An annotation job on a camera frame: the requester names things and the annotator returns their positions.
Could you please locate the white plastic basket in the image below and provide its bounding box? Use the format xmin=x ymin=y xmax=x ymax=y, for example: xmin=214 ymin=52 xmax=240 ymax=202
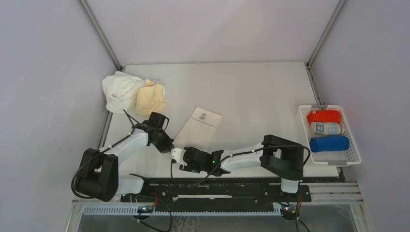
xmin=296 ymin=105 xmax=362 ymax=166

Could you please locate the cream towel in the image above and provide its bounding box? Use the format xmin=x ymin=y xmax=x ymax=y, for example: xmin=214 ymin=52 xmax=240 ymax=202
xmin=174 ymin=106 xmax=223 ymax=150

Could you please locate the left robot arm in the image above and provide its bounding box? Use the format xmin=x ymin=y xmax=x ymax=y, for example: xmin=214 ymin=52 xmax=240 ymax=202
xmin=71 ymin=128 xmax=174 ymax=202

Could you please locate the blue towel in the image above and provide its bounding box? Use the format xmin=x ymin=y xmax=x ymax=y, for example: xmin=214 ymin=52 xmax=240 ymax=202
xmin=309 ymin=135 xmax=350 ymax=153

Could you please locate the yellow towel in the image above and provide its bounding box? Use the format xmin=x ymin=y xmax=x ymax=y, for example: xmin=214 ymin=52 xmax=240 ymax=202
xmin=135 ymin=79 xmax=167 ymax=116

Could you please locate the red rolled towel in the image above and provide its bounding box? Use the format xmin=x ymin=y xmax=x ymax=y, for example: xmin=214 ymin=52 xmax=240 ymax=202
xmin=307 ymin=110 xmax=341 ymax=124

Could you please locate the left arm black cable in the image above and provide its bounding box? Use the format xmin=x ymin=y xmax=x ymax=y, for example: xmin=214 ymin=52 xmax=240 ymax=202
xmin=71 ymin=109 xmax=143 ymax=200

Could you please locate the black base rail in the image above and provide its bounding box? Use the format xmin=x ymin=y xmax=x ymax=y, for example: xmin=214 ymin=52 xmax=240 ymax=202
xmin=120 ymin=177 xmax=312 ymax=213

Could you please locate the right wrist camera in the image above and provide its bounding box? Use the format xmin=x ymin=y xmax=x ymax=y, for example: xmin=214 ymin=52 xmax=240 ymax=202
xmin=170 ymin=147 xmax=212 ymax=164

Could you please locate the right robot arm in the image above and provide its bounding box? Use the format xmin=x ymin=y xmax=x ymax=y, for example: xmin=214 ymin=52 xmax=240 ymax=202
xmin=170 ymin=135 xmax=311 ymax=201

